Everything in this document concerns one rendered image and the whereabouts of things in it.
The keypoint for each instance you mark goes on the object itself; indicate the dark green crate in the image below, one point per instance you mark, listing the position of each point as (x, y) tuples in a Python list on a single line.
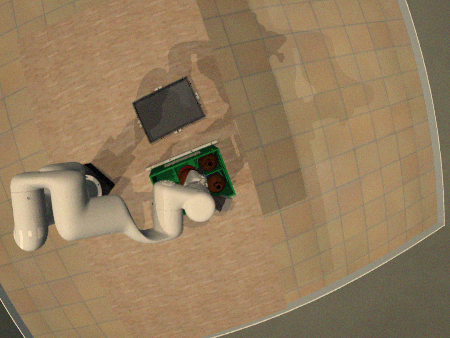
[(170, 174)]

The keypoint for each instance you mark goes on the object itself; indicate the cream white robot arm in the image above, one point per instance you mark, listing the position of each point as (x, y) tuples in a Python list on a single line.
[(77, 216)]

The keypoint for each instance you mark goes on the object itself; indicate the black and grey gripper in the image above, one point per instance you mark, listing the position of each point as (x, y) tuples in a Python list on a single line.
[(194, 176)]

